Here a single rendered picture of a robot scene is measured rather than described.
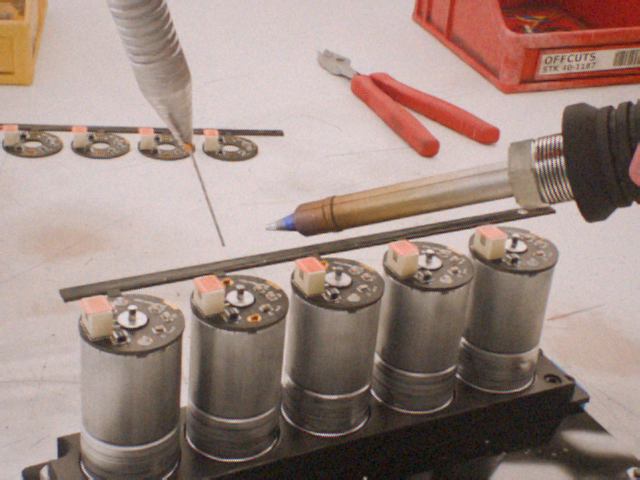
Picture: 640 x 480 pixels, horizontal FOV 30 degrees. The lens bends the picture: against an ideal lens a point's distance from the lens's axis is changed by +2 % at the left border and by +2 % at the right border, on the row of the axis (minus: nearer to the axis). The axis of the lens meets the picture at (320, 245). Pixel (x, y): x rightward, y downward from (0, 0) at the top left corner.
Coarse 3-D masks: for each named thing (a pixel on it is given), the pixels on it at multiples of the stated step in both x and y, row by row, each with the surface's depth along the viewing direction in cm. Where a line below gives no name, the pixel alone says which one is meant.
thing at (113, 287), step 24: (480, 216) 34; (504, 216) 34; (528, 216) 35; (336, 240) 32; (360, 240) 32; (384, 240) 33; (408, 240) 33; (216, 264) 31; (240, 264) 31; (264, 264) 31; (72, 288) 29; (96, 288) 29; (120, 288) 29
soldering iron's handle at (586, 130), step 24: (576, 120) 23; (600, 120) 23; (624, 120) 23; (576, 144) 23; (600, 144) 23; (624, 144) 23; (576, 168) 23; (600, 168) 23; (624, 168) 23; (576, 192) 23; (600, 192) 23; (624, 192) 23; (600, 216) 24
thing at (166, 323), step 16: (112, 304) 28; (128, 304) 29; (144, 304) 29; (160, 304) 29; (80, 320) 28; (112, 320) 28; (160, 320) 28; (176, 320) 28; (112, 336) 27; (128, 336) 27; (160, 336) 28; (176, 336) 28; (112, 352) 27; (128, 352) 27; (144, 352) 27
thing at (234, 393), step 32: (192, 320) 29; (192, 352) 29; (224, 352) 29; (256, 352) 29; (192, 384) 30; (224, 384) 29; (256, 384) 29; (192, 416) 30; (224, 416) 29; (256, 416) 30; (192, 448) 31; (224, 448) 30; (256, 448) 30
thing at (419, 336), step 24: (432, 264) 31; (408, 288) 31; (384, 312) 32; (408, 312) 31; (432, 312) 31; (456, 312) 31; (384, 336) 32; (408, 336) 31; (432, 336) 31; (456, 336) 32; (384, 360) 32; (408, 360) 32; (432, 360) 32; (456, 360) 33; (384, 384) 33; (408, 384) 32; (432, 384) 32; (408, 408) 32; (432, 408) 33
